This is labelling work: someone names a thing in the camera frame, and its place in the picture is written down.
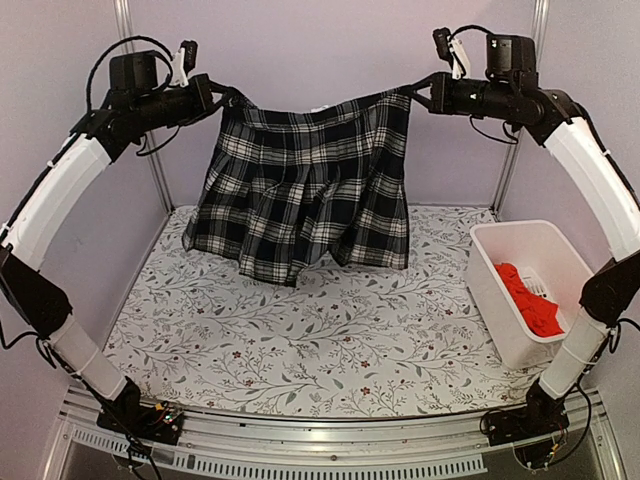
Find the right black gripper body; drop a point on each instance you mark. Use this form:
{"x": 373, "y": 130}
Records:
{"x": 460, "y": 103}

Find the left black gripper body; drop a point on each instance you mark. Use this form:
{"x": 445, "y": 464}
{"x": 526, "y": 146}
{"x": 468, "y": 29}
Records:
{"x": 184, "y": 109}

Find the black white plaid skirt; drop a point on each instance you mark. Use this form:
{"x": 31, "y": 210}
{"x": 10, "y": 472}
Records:
{"x": 284, "y": 189}

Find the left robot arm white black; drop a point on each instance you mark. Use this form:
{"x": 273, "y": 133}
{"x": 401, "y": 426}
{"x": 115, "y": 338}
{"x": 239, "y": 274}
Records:
{"x": 147, "y": 90}

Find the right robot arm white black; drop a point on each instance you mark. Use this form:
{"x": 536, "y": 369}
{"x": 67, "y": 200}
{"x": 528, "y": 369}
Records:
{"x": 510, "y": 92}

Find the white plastic laundry bin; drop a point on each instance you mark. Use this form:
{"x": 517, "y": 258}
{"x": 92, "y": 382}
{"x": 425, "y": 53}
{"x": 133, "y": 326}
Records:
{"x": 548, "y": 265}

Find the red garment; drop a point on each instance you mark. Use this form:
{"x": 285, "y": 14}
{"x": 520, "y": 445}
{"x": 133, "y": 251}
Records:
{"x": 539, "y": 314}

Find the floral patterned table cloth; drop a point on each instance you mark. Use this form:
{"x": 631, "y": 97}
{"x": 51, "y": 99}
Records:
{"x": 344, "y": 342}

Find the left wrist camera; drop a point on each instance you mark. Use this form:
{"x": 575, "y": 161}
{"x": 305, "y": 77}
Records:
{"x": 183, "y": 62}

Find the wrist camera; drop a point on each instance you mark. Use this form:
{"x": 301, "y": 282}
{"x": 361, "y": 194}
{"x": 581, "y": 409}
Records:
{"x": 183, "y": 62}
{"x": 451, "y": 50}

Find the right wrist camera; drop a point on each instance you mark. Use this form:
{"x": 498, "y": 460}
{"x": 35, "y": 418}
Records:
{"x": 451, "y": 50}

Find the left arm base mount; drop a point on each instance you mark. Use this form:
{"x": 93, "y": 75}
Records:
{"x": 161, "y": 423}

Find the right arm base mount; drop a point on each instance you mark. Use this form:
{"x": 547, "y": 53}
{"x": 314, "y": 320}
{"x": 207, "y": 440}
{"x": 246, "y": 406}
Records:
{"x": 520, "y": 425}

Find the front aluminium rail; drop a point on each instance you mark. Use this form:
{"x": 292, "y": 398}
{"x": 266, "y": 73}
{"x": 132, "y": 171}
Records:
{"x": 228, "y": 445}

